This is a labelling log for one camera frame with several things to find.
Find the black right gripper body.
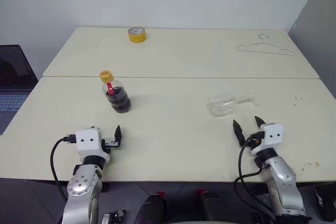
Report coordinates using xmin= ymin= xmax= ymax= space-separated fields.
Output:
xmin=248 ymin=130 xmax=265 ymax=147

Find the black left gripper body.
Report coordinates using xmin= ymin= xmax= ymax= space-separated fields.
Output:
xmin=101 ymin=139 xmax=119 ymax=154

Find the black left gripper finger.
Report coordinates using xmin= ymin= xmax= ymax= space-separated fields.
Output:
xmin=114 ymin=125 xmax=122 ymax=149

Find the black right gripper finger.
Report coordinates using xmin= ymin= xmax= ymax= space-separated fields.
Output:
xmin=254 ymin=115 xmax=266 ymax=133
xmin=232 ymin=119 xmax=246 ymax=146

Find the dark soda bottle yellow cap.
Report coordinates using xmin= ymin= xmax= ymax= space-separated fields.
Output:
xmin=101 ymin=76 xmax=131 ymax=114

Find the small black and white device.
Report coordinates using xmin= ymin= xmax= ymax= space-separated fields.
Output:
xmin=101 ymin=209 xmax=127 ymax=224

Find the dark rounded shape red tab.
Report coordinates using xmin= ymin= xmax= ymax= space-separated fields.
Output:
xmin=195 ymin=188 xmax=228 ymax=224
xmin=136 ymin=191 xmax=167 ymax=224

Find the yellow tape roll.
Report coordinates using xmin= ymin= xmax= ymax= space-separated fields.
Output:
xmin=127 ymin=26 xmax=147 ymax=44

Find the dark open laptop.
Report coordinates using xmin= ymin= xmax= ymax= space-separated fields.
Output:
xmin=0 ymin=45 xmax=38 ymax=136

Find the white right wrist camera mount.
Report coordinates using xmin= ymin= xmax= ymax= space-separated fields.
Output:
xmin=250 ymin=122 xmax=286 ymax=158

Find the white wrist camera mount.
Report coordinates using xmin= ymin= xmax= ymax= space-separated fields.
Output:
xmin=75 ymin=126 xmax=111 ymax=162
xmin=250 ymin=122 xmax=286 ymax=158

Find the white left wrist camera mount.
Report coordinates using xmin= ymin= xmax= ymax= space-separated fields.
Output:
xmin=75 ymin=126 xmax=111 ymax=162

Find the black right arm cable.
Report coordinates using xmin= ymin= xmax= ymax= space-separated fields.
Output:
xmin=233 ymin=132 xmax=276 ymax=224

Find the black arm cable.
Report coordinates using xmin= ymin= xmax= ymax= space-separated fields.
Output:
xmin=50 ymin=134 xmax=77 ymax=204
xmin=233 ymin=132 xmax=276 ymax=224

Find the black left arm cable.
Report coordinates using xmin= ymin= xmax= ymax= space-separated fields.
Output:
xmin=50 ymin=134 xmax=77 ymax=204

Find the white wire clothes hanger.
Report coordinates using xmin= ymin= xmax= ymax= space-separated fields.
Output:
xmin=236 ymin=34 xmax=297 ymax=58

